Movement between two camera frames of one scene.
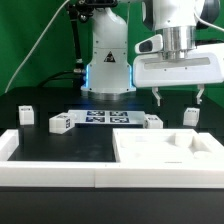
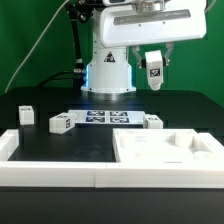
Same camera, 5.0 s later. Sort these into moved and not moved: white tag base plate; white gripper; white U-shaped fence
Moved: white gripper
Not moved: white U-shaped fence; white tag base plate
